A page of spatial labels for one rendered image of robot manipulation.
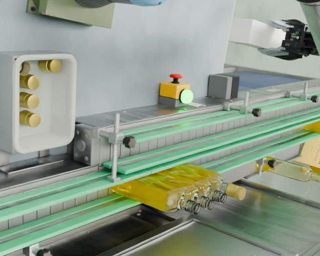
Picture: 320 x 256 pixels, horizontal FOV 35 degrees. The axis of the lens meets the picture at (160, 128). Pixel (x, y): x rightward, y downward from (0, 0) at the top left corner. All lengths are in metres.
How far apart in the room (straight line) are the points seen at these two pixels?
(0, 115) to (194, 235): 0.59
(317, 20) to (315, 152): 3.71
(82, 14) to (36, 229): 0.51
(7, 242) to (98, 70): 0.55
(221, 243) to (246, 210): 0.34
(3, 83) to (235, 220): 0.82
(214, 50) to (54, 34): 0.72
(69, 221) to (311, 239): 0.72
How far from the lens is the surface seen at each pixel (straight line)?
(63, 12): 1.22
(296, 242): 1.52
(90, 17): 1.27
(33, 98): 1.21
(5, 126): 1.19
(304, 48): 1.33
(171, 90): 1.59
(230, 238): 1.40
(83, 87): 1.39
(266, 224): 1.60
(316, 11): 0.92
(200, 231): 1.41
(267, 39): 1.41
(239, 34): 1.34
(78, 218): 1.21
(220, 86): 1.81
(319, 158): 4.60
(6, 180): 1.18
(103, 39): 1.42
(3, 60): 1.17
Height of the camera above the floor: 1.76
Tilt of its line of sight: 38 degrees down
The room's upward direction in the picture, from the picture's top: 105 degrees clockwise
